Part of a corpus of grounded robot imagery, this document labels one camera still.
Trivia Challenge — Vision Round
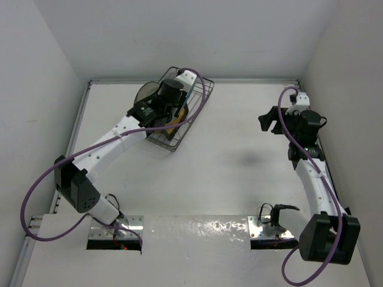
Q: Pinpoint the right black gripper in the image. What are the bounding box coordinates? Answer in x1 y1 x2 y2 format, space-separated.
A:
259 106 302 142

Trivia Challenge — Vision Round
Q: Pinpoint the black square amber plate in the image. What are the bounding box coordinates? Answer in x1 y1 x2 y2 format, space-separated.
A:
161 103 191 141

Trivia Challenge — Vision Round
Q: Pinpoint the beige tree pattern plate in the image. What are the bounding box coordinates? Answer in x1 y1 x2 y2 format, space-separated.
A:
134 81 160 103

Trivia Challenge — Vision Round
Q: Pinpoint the teal scalloped plate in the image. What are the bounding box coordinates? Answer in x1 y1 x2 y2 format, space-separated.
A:
179 83 196 112

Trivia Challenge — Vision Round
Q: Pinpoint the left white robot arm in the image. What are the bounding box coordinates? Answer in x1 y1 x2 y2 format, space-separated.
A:
54 79 192 225

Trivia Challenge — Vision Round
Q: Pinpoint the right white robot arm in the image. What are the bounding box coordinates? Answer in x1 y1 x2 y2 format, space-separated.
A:
259 106 360 265

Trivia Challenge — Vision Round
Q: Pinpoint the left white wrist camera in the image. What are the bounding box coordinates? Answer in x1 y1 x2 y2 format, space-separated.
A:
175 69 197 91

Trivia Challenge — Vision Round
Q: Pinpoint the black wire dish rack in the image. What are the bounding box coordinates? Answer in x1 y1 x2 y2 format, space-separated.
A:
147 66 215 152

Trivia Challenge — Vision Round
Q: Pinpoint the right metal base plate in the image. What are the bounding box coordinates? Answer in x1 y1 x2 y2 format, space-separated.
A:
248 215 294 240

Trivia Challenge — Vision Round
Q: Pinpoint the metal base plate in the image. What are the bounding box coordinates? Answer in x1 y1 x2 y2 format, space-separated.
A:
89 217 144 240
248 215 294 240

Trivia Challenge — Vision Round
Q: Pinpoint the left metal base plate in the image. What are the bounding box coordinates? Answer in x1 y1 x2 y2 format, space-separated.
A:
89 217 144 240

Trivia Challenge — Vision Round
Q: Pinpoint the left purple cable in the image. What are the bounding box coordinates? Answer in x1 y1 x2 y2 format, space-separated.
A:
20 68 207 246

